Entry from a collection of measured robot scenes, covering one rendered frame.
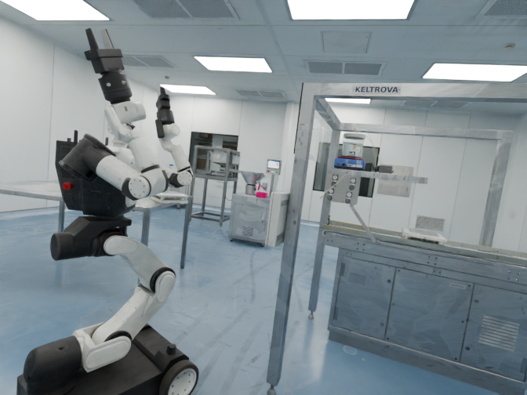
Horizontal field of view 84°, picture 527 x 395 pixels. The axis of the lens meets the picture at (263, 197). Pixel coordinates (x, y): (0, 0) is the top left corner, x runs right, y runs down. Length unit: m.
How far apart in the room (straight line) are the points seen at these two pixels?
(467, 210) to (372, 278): 5.66
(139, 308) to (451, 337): 1.89
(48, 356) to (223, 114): 6.93
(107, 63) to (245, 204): 3.71
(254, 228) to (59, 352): 3.44
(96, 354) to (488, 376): 2.21
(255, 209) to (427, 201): 4.26
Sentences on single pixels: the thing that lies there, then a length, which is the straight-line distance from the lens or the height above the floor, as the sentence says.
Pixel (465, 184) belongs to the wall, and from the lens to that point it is 7.70.
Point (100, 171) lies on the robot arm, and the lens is 1.19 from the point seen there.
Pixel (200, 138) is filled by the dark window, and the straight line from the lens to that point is 8.07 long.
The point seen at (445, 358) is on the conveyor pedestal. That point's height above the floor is 0.12.
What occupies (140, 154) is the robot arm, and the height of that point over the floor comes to 1.19.
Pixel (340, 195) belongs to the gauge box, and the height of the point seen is 1.07.
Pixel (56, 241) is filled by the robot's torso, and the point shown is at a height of 0.81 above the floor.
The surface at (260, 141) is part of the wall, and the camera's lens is 7.49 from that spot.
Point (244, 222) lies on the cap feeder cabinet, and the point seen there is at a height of 0.34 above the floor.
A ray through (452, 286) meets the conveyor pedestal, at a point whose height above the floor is 0.60.
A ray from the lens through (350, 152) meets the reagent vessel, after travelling 2.16.
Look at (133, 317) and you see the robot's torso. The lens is 1.69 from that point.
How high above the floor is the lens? 1.18
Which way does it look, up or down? 5 degrees down
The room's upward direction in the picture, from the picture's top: 7 degrees clockwise
